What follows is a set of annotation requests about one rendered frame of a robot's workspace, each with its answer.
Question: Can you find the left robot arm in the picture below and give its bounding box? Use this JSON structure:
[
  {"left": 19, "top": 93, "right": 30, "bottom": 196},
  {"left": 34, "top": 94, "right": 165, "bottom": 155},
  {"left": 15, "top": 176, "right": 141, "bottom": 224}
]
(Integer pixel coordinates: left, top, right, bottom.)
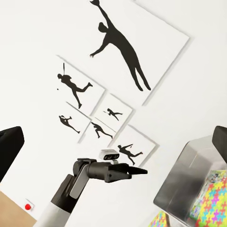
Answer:
[{"left": 33, "top": 149, "right": 148, "bottom": 227}]

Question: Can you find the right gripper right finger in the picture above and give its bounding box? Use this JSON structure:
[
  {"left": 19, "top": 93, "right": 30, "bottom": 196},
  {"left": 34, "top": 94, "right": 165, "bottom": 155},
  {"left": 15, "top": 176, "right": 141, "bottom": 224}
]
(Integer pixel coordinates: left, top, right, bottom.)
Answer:
[{"left": 212, "top": 125, "right": 227, "bottom": 164}]

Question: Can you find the jigsaw puzzle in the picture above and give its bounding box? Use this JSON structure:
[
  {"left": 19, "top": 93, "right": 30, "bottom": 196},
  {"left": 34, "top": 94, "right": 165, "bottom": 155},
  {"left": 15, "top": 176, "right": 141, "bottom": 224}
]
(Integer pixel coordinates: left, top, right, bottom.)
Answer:
[
  {"left": 195, "top": 182, "right": 227, "bottom": 227},
  {"left": 148, "top": 210, "right": 168, "bottom": 227}
]

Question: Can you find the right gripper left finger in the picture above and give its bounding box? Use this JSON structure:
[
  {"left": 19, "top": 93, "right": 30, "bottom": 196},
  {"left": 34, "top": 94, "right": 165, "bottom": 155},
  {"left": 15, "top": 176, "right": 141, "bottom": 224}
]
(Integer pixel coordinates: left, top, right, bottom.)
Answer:
[{"left": 0, "top": 126, "right": 25, "bottom": 182}]

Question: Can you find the board game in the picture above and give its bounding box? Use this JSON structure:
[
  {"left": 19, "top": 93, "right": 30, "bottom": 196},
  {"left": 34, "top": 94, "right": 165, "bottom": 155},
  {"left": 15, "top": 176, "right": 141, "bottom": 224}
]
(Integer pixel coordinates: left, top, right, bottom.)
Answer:
[{"left": 189, "top": 170, "right": 227, "bottom": 222}]

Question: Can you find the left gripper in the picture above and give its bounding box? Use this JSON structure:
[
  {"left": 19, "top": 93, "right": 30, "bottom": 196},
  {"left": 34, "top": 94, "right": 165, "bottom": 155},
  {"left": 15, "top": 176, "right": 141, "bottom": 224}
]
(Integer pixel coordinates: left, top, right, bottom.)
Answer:
[{"left": 95, "top": 162, "right": 148, "bottom": 183}]

